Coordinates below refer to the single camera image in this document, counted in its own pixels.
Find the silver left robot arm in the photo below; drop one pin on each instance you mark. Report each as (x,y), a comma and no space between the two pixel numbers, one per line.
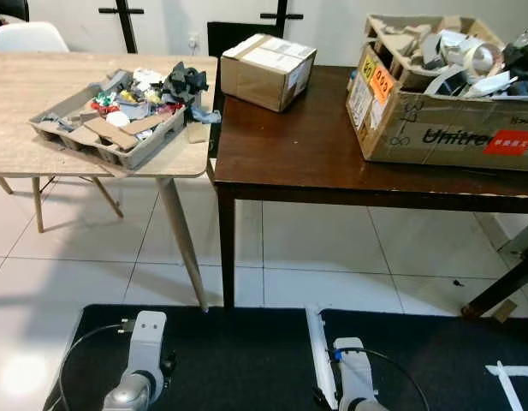
(127,396)

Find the slanted dark wooden leg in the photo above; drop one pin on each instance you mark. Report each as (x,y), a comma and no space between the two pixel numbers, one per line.
(503,291)

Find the small black floor speck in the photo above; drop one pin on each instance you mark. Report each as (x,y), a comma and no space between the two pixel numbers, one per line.
(458,282)

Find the small cardboard floor scrap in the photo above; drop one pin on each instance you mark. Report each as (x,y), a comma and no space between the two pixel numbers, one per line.
(504,312)

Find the large printed cardboard box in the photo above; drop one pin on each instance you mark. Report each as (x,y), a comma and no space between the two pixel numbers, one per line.
(435,133)

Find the clear tape roll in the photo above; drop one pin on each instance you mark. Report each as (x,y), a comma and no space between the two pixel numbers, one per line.
(469,47)

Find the dark brown wooden table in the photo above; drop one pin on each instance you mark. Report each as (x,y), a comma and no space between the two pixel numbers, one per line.
(315,145)

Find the small cardboard box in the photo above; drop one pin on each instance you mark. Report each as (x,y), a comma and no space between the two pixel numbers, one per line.
(255,81)

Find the black coat stand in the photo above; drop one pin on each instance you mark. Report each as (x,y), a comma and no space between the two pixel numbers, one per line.
(281,21)
(127,30)

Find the black floor mat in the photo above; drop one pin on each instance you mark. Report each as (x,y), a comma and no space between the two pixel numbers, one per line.
(246,360)

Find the grey pulp scrap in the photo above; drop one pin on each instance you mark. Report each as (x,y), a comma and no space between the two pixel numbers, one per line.
(205,116)

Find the flat cardboard strip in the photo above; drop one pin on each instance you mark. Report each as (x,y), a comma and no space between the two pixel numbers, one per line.
(198,132)

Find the black chair back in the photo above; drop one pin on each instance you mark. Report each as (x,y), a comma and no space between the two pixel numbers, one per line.
(225,38)

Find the black crumpled foam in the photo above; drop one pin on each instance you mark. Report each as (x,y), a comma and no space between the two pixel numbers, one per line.
(185,84)

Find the white round plastic piece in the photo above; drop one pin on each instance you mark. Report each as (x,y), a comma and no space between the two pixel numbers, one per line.
(118,119)

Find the brown cardboard piece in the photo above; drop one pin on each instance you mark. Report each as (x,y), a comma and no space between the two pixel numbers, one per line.
(109,133)

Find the red plastic wrapper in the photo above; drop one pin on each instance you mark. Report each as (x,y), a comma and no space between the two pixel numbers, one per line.
(103,106)

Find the grey pulp tray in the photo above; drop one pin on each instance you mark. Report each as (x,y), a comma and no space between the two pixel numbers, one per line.
(92,145)

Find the light wooden table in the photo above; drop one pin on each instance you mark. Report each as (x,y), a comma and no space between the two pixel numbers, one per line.
(41,86)

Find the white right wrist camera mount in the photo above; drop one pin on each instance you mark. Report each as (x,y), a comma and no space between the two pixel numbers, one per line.
(353,368)

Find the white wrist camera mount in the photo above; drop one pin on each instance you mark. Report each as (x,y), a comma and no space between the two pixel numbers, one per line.
(353,368)
(148,334)

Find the white wall outlet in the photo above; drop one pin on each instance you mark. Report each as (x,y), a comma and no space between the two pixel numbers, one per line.
(193,40)

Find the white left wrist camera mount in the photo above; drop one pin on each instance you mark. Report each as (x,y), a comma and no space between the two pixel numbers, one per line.
(148,334)

